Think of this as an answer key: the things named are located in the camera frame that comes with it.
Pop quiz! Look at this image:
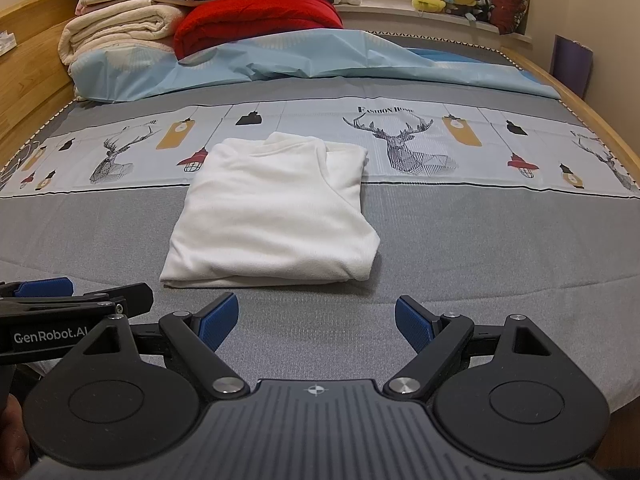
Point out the white shirt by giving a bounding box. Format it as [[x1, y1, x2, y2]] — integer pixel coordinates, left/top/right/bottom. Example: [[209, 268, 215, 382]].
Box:
[[160, 131, 381, 289]]

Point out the grey printed bed sheet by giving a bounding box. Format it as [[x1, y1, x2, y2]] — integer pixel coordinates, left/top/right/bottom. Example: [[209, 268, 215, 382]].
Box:
[[0, 30, 640, 413]]

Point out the striped plush toy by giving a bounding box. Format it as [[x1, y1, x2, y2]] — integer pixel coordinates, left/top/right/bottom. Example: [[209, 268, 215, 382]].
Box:
[[467, 0, 495, 25]]

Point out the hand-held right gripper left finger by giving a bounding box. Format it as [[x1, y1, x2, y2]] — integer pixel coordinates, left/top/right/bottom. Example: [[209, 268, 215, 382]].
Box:
[[65, 291, 251, 402]]

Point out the windowsill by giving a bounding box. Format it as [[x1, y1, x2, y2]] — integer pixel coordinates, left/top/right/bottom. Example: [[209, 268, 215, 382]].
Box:
[[332, 2, 531, 41]]

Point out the red blanket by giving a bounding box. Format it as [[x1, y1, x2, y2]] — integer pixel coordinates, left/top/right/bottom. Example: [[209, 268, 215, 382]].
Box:
[[173, 0, 346, 61]]

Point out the pale patterned quilt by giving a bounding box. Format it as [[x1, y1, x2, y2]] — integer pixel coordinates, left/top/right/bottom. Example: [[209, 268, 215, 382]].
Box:
[[67, 40, 180, 102]]

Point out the light blue quilt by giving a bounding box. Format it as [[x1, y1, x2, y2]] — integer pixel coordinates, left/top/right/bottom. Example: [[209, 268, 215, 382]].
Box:
[[75, 29, 563, 106]]

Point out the cream folded blanket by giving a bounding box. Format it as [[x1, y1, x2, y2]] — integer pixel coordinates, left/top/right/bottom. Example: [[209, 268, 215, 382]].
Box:
[[59, 0, 188, 67]]

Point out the person's left hand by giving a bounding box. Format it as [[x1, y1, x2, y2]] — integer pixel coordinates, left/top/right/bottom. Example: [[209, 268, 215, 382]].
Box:
[[0, 394, 31, 467]]

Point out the wooden bed frame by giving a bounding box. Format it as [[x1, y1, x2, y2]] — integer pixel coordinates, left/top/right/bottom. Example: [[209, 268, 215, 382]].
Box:
[[0, 0, 640, 196]]

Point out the purple folder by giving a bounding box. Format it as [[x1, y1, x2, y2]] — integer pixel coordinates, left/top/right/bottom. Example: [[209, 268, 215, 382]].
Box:
[[550, 35, 594, 99]]

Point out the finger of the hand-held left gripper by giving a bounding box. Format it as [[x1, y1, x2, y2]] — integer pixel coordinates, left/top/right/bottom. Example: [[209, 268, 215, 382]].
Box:
[[75, 282, 155, 318], [0, 277, 75, 304]]

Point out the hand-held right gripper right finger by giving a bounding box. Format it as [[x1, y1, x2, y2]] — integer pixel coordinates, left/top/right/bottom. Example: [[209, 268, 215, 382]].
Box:
[[382, 296, 571, 403]]

